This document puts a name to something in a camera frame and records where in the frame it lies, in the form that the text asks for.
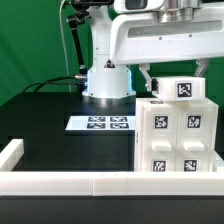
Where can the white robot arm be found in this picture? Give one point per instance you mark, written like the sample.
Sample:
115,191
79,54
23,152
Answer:
105,79

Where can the small white cabinet top block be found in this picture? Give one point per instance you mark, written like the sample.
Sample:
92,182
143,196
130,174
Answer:
180,88

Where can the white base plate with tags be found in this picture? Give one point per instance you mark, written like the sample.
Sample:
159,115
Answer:
108,123

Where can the white cabinet door panel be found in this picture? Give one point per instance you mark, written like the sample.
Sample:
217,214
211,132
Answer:
195,138
156,128

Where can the white cabinet body box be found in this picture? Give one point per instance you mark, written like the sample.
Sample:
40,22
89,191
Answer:
178,106

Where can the white U-shaped fence wall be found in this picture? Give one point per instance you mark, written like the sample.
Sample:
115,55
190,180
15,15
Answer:
101,183

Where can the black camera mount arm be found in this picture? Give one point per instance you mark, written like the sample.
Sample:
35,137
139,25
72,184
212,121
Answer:
81,15

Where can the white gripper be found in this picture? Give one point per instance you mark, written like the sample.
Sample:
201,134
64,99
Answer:
175,32

